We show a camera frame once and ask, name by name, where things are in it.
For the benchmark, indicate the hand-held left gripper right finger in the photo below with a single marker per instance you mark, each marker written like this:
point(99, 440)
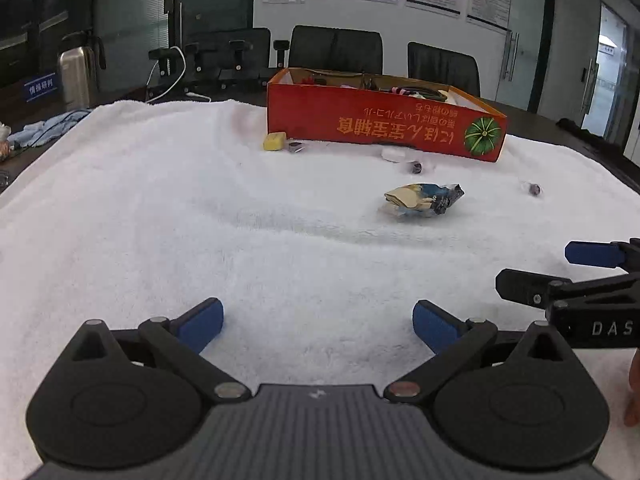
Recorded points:
point(435, 327)

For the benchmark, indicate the crumpled snack packet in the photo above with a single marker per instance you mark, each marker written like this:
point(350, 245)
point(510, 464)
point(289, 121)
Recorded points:
point(422, 200)

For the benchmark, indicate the blue cloth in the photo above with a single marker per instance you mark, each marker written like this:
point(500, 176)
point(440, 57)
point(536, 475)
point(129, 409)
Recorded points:
point(47, 127)

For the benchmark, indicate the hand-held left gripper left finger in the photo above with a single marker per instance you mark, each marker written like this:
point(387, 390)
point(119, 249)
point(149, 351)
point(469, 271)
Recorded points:
point(202, 325)

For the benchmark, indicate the dark desktop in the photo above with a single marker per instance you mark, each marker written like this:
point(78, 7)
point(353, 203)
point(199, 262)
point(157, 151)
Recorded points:
point(550, 127)

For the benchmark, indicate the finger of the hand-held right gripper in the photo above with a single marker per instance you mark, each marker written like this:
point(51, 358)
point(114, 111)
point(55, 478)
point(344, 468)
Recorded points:
point(590, 254)
point(530, 287)

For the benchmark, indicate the orange cardboard box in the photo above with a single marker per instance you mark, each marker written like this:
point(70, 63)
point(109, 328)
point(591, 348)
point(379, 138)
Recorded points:
point(360, 120)

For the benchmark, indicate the steel thermos jug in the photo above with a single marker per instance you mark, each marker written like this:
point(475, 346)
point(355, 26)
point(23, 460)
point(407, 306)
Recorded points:
point(75, 77)

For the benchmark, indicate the white towel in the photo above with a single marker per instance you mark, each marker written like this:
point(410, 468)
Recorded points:
point(200, 210)

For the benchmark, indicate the yellow sponge block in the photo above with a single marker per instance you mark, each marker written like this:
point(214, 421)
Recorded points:
point(275, 141)

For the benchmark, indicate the wrapped dark candy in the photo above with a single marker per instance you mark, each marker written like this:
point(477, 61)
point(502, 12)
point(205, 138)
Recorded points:
point(534, 189)
point(416, 166)

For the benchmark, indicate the person's right hand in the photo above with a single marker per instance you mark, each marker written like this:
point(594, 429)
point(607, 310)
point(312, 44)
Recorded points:
point(634, 395)

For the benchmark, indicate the blue wall sign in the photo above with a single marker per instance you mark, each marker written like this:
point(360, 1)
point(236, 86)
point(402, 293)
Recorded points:
point(41, 88)

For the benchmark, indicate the glass door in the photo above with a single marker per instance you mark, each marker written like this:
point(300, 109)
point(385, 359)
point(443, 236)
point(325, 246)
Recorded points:
point(607, 70)

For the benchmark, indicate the black office chair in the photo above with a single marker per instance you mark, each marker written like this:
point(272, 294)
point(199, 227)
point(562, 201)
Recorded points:
point(225, 55)
point(442, 67)
point(335, 47)

